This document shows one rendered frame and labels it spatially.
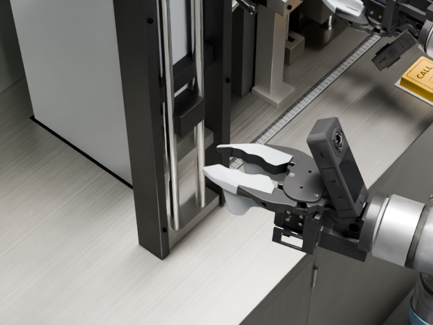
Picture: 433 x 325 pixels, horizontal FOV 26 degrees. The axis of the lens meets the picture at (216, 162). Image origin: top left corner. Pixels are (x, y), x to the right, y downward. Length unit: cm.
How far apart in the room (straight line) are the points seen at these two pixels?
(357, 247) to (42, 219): 60
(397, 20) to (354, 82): 23
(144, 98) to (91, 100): 29
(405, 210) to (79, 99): 62
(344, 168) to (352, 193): 3
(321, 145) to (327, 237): 14
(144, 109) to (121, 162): 32
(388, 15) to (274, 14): 18
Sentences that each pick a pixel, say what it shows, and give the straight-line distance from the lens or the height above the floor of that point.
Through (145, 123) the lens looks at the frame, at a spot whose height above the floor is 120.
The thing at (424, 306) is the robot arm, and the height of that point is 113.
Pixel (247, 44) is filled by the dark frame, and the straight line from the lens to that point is 159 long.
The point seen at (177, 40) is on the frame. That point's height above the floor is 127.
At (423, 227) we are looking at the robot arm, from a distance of 106.
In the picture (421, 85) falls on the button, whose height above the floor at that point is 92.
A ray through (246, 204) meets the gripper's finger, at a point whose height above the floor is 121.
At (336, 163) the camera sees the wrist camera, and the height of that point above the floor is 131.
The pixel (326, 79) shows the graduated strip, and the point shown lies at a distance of 171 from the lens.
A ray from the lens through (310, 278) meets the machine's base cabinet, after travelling 164.
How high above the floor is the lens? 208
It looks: 49 degrees down
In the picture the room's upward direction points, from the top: straight up
